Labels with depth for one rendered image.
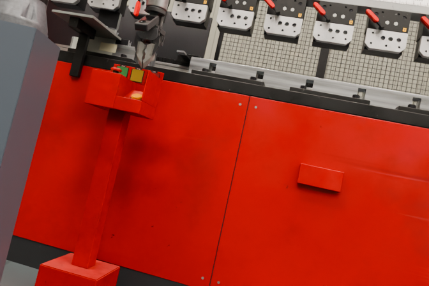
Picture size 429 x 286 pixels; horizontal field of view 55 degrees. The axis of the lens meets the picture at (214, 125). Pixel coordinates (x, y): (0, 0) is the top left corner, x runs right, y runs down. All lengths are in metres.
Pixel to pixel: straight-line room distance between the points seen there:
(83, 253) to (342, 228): 0.89
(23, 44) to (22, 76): 0.08
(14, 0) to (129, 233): 0.92
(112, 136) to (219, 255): 0.58
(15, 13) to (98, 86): 0.44
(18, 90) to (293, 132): 0.93
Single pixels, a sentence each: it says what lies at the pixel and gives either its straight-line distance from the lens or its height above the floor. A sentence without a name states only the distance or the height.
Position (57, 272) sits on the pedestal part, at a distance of 1.47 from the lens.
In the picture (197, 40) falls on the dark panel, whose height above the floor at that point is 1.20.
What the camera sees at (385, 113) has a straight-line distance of 1.56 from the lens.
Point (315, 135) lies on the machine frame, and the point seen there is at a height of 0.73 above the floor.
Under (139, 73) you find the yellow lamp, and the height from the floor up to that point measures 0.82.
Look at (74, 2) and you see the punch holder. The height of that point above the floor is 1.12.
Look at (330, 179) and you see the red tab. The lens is 1.49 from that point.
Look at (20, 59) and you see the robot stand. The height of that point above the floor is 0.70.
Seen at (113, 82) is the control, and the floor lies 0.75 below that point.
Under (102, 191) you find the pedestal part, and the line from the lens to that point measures 1.46.
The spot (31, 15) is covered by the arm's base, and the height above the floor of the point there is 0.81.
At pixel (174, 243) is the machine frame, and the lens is 1.59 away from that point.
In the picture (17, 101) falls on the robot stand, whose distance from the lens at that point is 1.04.
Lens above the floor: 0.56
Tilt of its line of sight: 5 degrees up
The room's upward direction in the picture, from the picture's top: 12 degrees clockwise
